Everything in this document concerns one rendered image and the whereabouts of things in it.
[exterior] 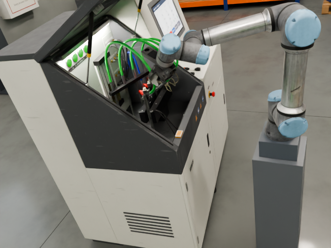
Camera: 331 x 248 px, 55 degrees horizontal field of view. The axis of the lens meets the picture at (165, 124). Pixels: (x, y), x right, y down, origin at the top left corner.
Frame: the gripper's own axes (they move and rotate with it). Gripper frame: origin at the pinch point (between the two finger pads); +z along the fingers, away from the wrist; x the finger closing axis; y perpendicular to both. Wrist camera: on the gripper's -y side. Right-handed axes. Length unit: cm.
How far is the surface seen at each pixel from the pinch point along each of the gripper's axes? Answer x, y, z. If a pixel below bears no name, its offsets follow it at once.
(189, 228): -29, 71, 56
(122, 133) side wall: -27.0, 8.1, 17.0
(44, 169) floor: -80, -46, 200
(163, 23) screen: 50, -38, 52
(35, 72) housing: -40, -40, 9
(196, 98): 24.8, 17.0, 39.2
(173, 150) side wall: -15.0, 31.3, 12.7
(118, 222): -58, 41, 81
